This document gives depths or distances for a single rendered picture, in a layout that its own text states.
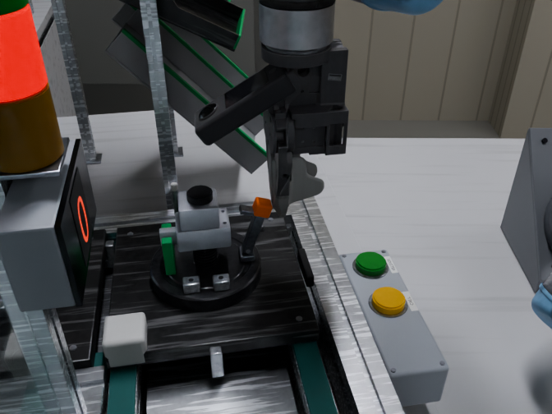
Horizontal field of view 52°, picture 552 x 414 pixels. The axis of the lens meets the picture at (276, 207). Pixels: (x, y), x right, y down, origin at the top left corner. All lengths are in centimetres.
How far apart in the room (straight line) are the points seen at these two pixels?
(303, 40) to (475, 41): 278
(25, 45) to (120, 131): 98
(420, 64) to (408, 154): 206
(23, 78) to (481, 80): 314
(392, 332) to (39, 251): 43
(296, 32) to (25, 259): 32
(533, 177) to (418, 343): 38
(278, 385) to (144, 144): 74
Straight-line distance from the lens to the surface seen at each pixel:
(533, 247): 94
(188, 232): 67
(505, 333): 87
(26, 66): 38
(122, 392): 65
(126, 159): 123
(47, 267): 40
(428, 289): 90
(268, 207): 67
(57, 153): 41
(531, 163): 95
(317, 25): 56
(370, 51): 320
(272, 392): 67
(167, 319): 68
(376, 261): 76
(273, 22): 56
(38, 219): 39
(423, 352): 67
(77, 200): 44
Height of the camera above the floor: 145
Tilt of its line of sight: 35 degrees down
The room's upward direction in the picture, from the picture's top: straight up
